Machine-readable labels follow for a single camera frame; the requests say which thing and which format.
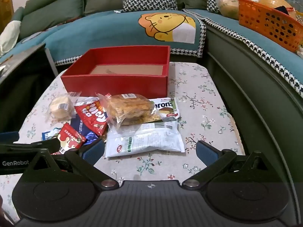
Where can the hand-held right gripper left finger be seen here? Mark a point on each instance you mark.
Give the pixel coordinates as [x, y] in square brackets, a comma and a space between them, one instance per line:
[94, 151]

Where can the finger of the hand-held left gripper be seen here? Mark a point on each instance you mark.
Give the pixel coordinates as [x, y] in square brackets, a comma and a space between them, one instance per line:
[40, 144]
[8, 137]

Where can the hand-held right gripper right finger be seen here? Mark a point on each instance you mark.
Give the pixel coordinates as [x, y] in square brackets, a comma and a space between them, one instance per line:
[208, 155]

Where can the blue white snack packet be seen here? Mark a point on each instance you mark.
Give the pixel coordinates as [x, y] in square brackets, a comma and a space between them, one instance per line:
[48, 133]

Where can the small red snack packet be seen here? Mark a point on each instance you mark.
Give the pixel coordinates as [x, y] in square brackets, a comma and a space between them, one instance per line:
[69, 138]

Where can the dark blue biscuit packet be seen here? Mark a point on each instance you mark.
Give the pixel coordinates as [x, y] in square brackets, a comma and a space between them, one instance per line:
[78, 124]

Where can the large red snack packet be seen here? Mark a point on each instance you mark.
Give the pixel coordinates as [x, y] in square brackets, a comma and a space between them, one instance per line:
[92, 119]

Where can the clear round pastry packet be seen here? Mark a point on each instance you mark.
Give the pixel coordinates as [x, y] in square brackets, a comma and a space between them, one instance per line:
[60, 110]

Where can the large white snack packet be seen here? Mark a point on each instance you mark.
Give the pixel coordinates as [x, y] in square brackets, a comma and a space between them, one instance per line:
[142, 139]

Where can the clear brown crisp snack packet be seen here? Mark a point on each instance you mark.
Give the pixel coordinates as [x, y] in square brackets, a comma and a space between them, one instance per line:
[127, 110]

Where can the green white wafer packet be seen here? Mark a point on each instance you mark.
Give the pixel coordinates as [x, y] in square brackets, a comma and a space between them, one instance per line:
[168, 108]

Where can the red cardboard box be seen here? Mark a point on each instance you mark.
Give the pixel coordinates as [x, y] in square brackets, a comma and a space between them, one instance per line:
[113, 85]

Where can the floral tablecloth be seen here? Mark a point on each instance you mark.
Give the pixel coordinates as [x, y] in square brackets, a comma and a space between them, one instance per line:
[201, 113]

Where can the dark side table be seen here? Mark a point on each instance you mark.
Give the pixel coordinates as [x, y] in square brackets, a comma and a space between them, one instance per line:
[23, 75]

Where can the white cloth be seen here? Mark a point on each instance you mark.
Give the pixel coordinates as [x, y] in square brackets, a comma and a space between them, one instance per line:
[9, 35]

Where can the teal lion print sofa cover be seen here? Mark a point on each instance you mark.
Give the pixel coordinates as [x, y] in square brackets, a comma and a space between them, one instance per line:
[106, 33]

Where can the teal houndstooth trim sofa cover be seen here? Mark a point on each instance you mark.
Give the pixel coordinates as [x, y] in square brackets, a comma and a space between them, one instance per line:
[224, 26]

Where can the wooden cabinet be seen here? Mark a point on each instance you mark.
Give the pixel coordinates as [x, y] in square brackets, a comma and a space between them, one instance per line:
[4, 2]

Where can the green sofa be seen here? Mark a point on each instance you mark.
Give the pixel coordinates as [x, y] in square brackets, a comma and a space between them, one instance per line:
[56, 9]

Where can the orange plastic basket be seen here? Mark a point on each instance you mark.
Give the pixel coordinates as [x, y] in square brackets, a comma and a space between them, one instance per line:
[265, 23]

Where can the clear plastic bag with food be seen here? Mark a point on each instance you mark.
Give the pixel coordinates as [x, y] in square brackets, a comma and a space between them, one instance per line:
[226, 4]

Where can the dark red packet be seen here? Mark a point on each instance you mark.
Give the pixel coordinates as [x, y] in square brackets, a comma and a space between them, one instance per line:
[285, 10]

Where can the yellow ball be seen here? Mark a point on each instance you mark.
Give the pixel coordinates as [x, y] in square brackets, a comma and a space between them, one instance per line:
[274, 2]

